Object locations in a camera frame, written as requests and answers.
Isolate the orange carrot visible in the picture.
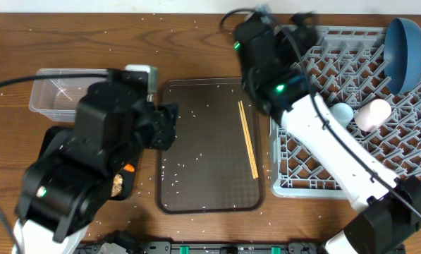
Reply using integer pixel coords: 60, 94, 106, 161
123, 164, 135, 172

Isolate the brown food scrap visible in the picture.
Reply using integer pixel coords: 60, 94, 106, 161
111, 174, 123, 198

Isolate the light blue cup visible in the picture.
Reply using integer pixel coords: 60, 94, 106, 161
329, 103, 354, 128

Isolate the pink cup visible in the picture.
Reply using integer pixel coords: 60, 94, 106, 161
354, 99, 391, 132

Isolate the blue plate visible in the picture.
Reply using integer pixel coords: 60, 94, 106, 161
384, 18, 421, 95

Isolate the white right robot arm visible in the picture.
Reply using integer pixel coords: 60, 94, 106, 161
232, 7, 421, 253

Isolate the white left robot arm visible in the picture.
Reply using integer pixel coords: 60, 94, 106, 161
0, 65, 178, 253

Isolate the black waste tray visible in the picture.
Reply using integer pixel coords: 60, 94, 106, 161
38, 126, 138, 201

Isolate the grey dishwasher rack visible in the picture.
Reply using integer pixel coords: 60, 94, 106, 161
269, 26, 421, 199

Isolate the brown serving tray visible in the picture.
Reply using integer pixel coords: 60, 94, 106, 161
156, 78, 264, 214

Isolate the clear plastic bin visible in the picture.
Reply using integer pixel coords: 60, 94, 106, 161
29, 77, 105, 123

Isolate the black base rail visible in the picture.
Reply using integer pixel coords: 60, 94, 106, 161
73, 231, 326, 254

